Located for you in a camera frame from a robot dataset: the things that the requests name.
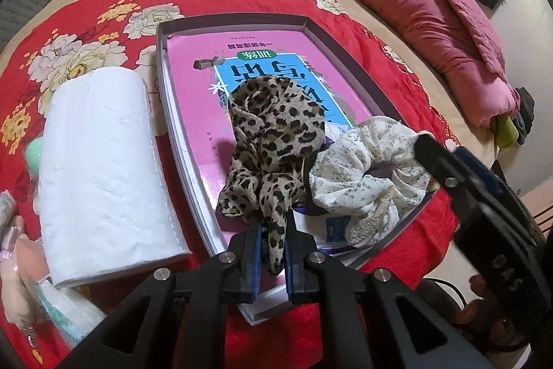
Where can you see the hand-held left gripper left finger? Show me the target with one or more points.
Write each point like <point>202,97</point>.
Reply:
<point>255,261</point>

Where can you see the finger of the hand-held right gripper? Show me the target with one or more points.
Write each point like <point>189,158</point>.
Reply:
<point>479,170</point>
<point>436,161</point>

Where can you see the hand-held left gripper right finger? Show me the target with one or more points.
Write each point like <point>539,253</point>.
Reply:
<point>290,265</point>

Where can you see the white floral scrunchie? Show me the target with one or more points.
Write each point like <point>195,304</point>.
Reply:
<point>371,187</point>

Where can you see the leopard print scrunchie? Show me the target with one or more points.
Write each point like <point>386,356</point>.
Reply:
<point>276,127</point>

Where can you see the pale green tissue packet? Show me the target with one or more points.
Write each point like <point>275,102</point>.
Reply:
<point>69,308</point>

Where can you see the plush bunny toy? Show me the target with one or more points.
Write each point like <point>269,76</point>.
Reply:
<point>21,265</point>

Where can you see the dark shallow box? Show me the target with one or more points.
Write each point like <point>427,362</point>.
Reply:
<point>216,27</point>

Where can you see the mint green sponge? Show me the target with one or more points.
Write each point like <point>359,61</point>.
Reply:
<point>33,155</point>

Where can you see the person's right hand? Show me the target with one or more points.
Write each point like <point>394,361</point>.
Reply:
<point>478,287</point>

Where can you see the green cloth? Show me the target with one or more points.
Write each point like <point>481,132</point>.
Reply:
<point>505,133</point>

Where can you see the dark clothes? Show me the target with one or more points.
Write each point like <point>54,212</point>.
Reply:
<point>525,109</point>

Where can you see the pink book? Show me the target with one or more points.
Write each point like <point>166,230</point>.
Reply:
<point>194,101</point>

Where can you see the white toilet paper roll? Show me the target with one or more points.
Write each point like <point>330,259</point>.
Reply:
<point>103,179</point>

